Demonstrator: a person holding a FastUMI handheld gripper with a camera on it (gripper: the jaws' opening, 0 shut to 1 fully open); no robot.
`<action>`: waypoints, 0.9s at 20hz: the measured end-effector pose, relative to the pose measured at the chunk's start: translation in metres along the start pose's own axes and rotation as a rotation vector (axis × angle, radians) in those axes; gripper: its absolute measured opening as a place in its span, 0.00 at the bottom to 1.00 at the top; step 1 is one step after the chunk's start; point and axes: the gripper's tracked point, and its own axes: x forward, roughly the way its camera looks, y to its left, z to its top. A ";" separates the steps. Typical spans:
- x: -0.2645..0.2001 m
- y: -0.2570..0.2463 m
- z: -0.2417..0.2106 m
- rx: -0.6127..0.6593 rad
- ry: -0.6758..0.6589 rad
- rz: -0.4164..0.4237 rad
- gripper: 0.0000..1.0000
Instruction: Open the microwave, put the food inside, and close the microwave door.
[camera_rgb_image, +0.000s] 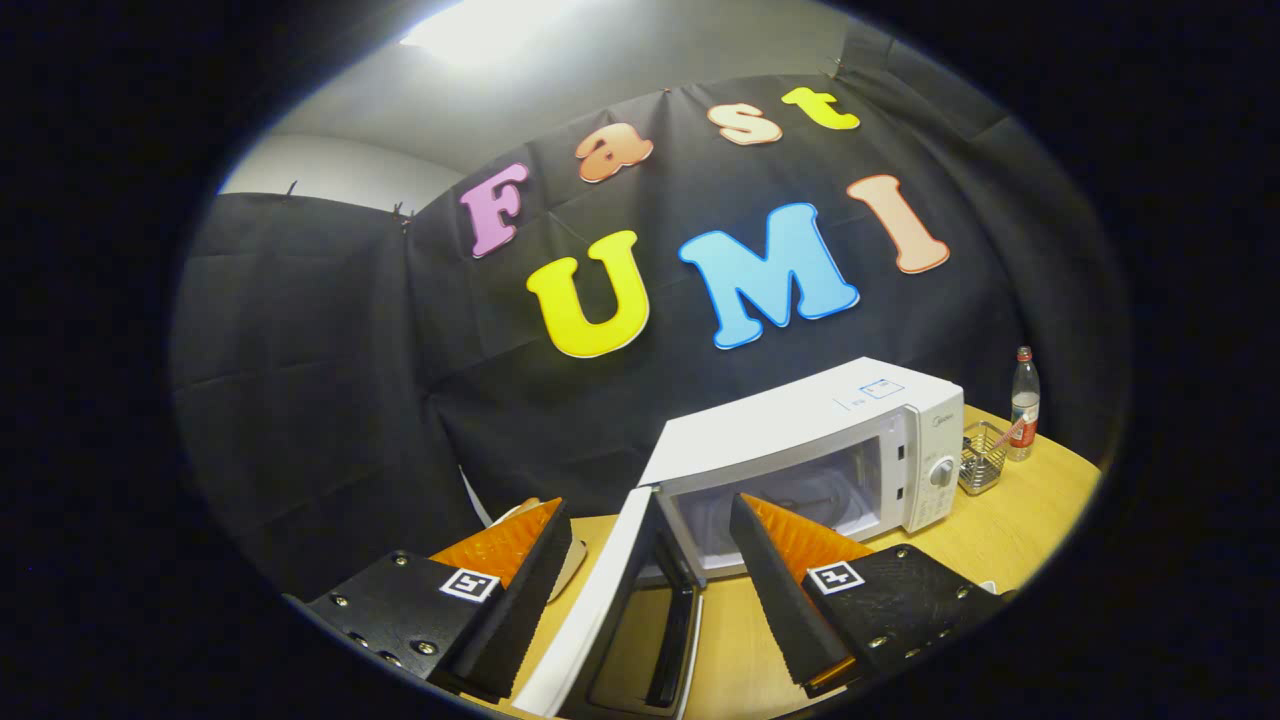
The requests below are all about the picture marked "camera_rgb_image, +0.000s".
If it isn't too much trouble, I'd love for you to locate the ceiling light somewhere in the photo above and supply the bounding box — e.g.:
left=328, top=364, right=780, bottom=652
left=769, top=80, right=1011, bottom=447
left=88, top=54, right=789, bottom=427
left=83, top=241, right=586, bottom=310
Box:
left=400, top=0, right=591, bottom=66

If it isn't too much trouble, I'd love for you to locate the metal wire basket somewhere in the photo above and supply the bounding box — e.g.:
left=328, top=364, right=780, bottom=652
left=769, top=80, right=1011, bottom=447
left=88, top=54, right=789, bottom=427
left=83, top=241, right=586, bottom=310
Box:
left=958, top=420, right=1011, bottom=497

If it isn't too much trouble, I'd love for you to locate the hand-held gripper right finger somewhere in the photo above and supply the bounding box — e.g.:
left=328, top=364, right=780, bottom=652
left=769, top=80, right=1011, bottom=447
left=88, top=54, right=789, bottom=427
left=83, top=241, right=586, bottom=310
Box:
left=728, top=492, right=1006, bottom=699

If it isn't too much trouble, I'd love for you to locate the clear plastic water bottle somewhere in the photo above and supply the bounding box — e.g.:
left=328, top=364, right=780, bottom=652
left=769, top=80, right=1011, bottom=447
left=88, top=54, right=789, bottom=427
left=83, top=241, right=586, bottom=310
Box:
left=1007, top=346, right=1041, bottom=462

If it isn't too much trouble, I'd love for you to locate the white toaster oven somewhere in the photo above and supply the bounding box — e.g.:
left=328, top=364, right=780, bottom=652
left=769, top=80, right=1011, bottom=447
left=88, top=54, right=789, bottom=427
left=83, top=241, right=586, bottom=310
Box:
left=512, top=357, right=966, bottom=720

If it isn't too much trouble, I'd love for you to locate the cream bread toaster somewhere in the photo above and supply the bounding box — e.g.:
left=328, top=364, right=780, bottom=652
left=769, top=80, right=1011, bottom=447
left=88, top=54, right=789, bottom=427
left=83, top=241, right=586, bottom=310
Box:
left=490, top=497, right=589, bottom=603

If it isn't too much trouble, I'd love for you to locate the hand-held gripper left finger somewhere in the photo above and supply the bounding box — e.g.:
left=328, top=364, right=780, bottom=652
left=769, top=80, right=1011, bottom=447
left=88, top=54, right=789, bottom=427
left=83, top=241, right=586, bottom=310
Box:
left=285, top=497, right=573, bottom=701

